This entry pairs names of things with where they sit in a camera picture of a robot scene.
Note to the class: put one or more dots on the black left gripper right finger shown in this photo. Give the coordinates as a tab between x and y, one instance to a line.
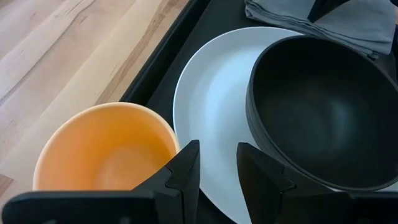
264	193

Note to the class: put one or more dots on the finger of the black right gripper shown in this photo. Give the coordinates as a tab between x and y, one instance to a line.
326	6

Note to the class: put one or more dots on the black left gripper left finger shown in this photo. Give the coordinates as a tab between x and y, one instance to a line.
174	186

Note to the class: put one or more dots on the grey cloth napkin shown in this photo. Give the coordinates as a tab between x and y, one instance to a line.
357	28

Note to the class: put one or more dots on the orange mug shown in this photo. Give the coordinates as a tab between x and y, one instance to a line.
105	149

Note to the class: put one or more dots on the black bowl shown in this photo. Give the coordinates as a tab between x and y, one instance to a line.
320	109

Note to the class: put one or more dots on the white round plate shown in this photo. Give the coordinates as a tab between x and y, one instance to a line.
214	93

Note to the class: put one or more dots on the black serving tray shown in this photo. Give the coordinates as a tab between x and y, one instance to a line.
174	62

